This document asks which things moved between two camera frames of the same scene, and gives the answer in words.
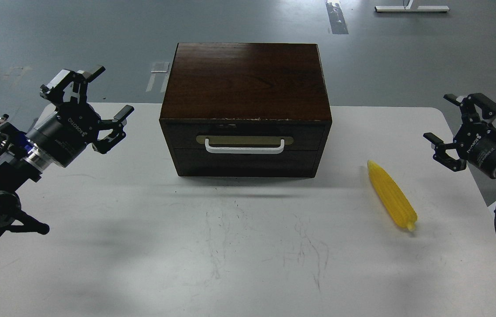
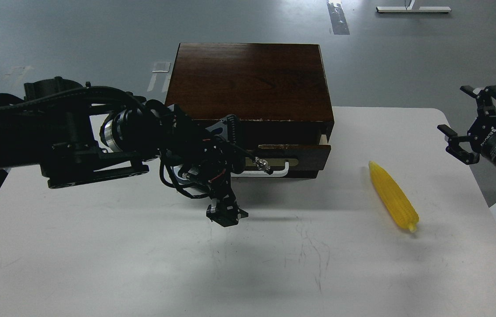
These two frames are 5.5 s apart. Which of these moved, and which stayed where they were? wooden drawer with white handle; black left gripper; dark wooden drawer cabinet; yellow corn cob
Moved: wooden drawer with white handle; black left gripper
Stayed: yellow corn cob; dark wooden drawer cabinet
